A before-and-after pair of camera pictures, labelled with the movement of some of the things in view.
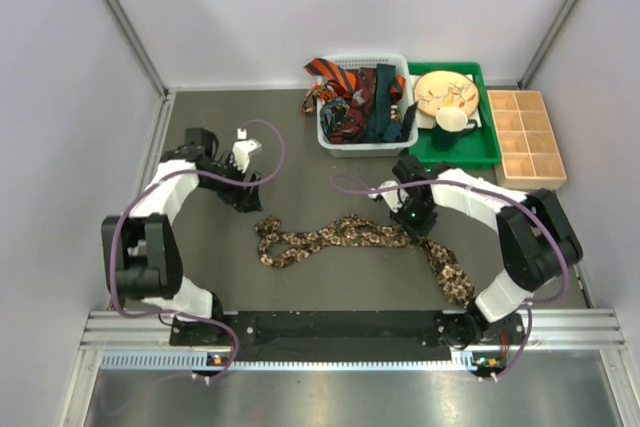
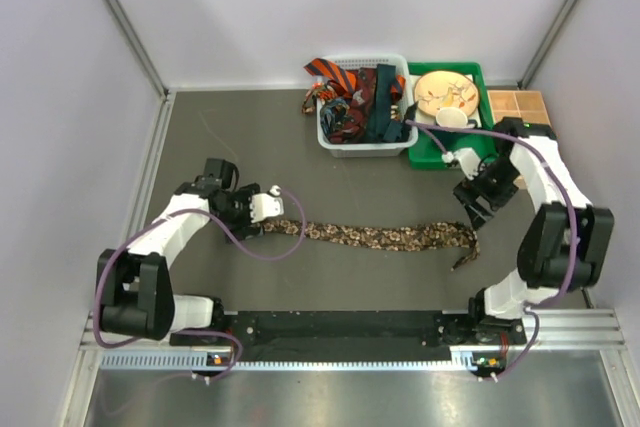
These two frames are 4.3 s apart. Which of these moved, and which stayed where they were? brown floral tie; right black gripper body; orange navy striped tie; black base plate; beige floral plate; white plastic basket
Moved: right black gripper body; brown floral tie
Stayed: white plastic basket; beige floral plate; black base plate; orange navy striped tie
